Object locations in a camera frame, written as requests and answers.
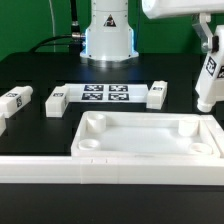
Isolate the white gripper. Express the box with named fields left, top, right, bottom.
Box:
left=142, top=0, right=224, bottom=53

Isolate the white desk top tray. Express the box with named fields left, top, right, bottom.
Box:
left=71, top=111, right=221, bottom=158

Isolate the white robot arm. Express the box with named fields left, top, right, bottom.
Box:
left=80, top=0, right=224, bottom=67

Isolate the white right obstacle rail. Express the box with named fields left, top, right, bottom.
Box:
left=203, top=115, right=224, bottom=158

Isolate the white obstacle rail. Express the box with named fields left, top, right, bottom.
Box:
left=203, top=115, right=224, bottom=158
left=0, top=156, right=224, bottom=186

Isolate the black cable with connector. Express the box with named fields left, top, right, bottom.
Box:
left=27, top=0, right=88, bottom=54

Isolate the white marker base plate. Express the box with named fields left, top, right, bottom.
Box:
left=67, top=84, right=148, bottom=103

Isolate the white thin cable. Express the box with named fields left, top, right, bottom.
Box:
left=48, top=0, right=57, bottom=38

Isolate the white front obstacle rail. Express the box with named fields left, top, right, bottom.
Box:
left=0, top=156, right=224, bottom=186

